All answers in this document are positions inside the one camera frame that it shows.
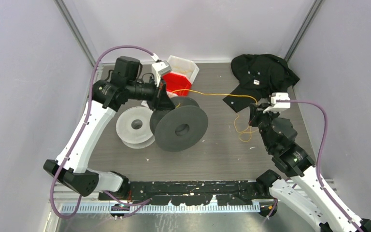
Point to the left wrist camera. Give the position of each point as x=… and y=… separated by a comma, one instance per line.
x=160, y=69

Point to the red plastic bin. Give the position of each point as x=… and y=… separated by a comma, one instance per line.
x=177, y=83

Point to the near white plastic bin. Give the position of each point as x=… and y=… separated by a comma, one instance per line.
x=145, y=104

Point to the black perforated spool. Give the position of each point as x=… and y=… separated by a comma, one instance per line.
x=181, y=128

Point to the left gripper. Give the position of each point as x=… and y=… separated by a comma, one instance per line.
x=160, y=100

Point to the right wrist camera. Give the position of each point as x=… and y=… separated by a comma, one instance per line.
x=279, y=102

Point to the black cloth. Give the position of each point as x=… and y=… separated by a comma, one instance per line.
x=261, y=75

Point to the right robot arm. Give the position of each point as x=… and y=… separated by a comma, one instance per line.
x=321, y=208

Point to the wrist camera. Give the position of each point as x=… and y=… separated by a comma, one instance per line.
x=279, y=102
x=160, y=69

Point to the white perforated spool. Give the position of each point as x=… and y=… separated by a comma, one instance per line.
x=133, y=127

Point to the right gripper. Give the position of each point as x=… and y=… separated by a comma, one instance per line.
x=256, y=111

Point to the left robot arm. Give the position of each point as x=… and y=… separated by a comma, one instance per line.
x=70, y=168

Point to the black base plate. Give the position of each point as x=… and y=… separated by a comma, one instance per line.
x=190, y=193

